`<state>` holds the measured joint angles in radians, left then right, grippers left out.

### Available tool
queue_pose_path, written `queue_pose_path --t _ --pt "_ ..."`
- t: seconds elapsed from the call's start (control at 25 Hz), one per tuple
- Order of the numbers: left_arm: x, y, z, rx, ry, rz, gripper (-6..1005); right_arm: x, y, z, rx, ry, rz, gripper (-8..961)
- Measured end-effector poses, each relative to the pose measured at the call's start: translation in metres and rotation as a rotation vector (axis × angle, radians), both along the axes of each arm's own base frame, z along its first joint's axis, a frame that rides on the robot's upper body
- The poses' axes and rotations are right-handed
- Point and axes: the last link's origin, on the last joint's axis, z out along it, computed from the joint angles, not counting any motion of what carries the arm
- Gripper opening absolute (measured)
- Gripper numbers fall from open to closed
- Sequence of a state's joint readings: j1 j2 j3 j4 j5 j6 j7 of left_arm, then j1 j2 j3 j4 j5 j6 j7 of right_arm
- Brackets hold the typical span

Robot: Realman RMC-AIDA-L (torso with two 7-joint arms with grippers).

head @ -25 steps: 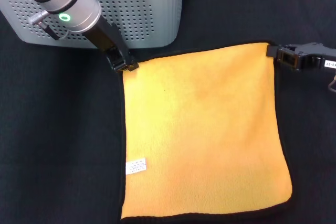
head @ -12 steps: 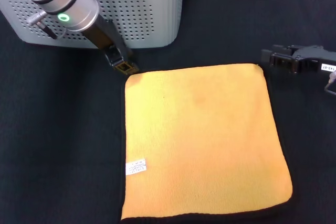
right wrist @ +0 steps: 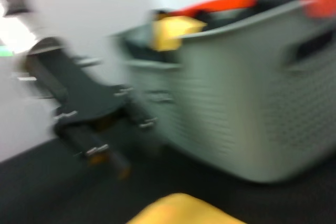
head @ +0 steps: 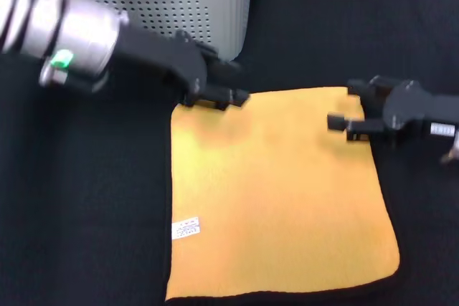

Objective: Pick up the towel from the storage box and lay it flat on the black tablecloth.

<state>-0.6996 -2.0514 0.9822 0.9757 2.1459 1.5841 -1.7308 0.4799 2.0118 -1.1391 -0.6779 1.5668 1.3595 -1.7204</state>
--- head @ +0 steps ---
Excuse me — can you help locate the silver cable connector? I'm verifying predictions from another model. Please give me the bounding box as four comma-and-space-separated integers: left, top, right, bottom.
440, 133, 459, 167

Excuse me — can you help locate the black tablecloth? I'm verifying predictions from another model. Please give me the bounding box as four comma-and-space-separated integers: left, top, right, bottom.
0, 0, 459, 306

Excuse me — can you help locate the yellow towel with black trim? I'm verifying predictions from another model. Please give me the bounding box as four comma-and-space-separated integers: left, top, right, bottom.
164, 85, 402, 302

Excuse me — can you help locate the right gripper silver black body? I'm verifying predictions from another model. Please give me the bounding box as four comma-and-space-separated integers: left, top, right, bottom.
382, 79, 459, 151

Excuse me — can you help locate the left gripper silver black body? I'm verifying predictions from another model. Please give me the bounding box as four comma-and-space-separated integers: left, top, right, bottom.
32, 0, 209, 108

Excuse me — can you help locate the grey perforated storage basket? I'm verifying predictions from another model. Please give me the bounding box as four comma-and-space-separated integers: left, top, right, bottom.
60, 0, 257, 64

